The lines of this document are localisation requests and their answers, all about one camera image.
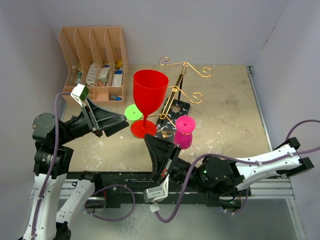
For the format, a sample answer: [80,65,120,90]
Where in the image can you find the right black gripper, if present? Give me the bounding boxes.
[143,133,209,195]

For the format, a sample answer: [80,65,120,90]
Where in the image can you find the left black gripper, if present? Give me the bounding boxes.
[58,95,129,144]

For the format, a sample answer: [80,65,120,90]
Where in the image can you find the magenta plastic wine glass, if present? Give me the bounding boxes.
[173,115,196,150]

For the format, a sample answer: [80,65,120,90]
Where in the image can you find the red plastic wine glass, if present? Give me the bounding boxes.
[130,69,169,139]

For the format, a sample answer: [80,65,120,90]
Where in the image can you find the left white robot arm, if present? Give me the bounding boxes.
[21,99,129,240]

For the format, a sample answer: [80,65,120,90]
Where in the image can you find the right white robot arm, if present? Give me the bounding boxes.
[143,134,314,203]

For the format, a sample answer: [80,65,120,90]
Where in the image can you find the green plastic wine glass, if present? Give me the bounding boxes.
[124,104,143,128]

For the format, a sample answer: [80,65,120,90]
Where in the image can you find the black marble rack base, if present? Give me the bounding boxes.
[155,99,191,142]

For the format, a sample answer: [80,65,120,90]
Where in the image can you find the grey blue marker cap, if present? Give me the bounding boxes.
[109,94,123,101]

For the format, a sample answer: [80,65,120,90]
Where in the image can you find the white blue box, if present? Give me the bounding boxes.
[111,70,123,87]

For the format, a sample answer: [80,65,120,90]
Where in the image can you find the white printed packet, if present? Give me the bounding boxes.
[85,62,97,87]

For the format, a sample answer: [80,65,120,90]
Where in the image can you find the white medicine box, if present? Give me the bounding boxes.
[97,66,110,84]

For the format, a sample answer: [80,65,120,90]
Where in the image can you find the yellow small object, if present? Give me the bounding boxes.
[115,59,123,69]

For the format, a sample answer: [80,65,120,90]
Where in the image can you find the peach plastic desk organizer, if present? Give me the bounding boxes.
[58,26,129,106]

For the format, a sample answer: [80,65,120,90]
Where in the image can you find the gold wire glass rack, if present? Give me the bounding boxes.
[157,56,213,127]

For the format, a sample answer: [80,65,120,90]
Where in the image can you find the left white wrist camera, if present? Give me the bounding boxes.
[70,83,89,107]

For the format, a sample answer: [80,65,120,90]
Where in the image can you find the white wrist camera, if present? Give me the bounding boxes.
[70,83,89,107]
[143,175,169,203]

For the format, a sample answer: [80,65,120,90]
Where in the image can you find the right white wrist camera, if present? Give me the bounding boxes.
[143,175,169,203]

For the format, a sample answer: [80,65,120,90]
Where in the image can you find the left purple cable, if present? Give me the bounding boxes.
[29,91,76,236]

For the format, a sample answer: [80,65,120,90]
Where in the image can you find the black metal base frame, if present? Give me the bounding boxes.
[101,172,251,208]

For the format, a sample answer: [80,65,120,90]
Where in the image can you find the purple loop cable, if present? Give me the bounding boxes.
[83,184,137,222]

